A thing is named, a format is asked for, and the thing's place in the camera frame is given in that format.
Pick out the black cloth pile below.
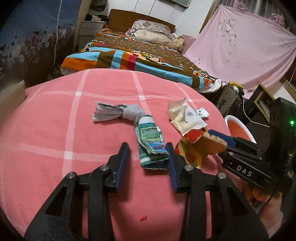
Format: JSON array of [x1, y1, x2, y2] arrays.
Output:
[[85, 13, 109, 22]]

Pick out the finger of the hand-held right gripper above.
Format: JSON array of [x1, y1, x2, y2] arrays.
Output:
[[208, 129, 237, 148]]

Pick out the pillows on bed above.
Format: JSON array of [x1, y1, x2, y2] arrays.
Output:
[[134, 29, 185, 50]]

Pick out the orange yellow snack wrapper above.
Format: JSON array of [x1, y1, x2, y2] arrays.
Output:
[[174, 128, 227, 171]]

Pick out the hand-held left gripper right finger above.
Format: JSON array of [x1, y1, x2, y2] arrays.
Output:
[[165, 142, 270, 241]]

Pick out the wooden bed headboard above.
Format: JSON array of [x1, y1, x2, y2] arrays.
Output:
[[108, 9, 176, 33]]

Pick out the small white sachet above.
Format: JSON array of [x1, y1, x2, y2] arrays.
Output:
[[195, 107, 210, 118]]

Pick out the grey covered wall unit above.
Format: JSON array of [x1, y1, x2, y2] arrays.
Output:
[[172, 0, 192, 8]]

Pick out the person's right forearm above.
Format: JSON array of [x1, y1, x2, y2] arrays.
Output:
[[252, 199, 284, 234]]

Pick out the pink checked blanket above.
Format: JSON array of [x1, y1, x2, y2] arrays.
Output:
[[0, 69, 232, 241]]

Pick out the brown checked handbag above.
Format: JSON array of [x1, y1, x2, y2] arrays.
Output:
[[211, 83, 242, 117]]

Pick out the pink hanging sheet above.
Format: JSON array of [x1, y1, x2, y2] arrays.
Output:
[[184, 4, 296, 91]]

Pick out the bed with colourful blanket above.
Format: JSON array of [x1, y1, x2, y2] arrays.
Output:
[[60, 29, 228, 93]]

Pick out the orange bin with white rim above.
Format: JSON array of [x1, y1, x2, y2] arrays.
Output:
[[224, 115, 256, 143]]

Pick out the yellow power strip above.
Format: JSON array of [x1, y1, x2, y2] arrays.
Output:
[[228, 81, 243, 92]]

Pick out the white nightstand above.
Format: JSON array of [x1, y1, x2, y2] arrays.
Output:
[[77, 20, 108, 45]]

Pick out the blue dotted wardrobe cover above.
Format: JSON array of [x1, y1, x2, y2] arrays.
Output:
[[0, 0, 82, 86]]

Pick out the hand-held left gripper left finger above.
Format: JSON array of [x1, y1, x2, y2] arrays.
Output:
[[24, 142, 129, 241]]

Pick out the pink curtain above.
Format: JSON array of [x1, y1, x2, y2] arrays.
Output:
[[270, 13, 289, 24], [231, 0, 248, 10]]

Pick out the wooden desk shelf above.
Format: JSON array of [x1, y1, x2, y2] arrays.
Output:
[[246, 82, 296, 126]]

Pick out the green printed packet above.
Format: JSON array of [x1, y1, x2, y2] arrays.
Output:
[[134, 115, 169, 168]]

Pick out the black white tote bag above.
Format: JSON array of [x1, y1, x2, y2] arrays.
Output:
[[89, 0, 108, 13]]

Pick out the floral pillow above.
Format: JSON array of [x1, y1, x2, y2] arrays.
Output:
[[126, 20, 173, 35]]

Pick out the cream paper packet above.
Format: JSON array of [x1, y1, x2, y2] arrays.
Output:
[[168, 98, 208, 136]]

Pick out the person's right hand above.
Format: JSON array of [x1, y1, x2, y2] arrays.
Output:
[[238, 178, 281, 209]]

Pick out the barred window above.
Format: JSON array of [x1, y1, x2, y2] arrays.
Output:
[[215, 0, 296, 30]]

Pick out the stack of papers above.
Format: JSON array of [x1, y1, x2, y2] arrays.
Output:
[[258, 98, 271, 116]]

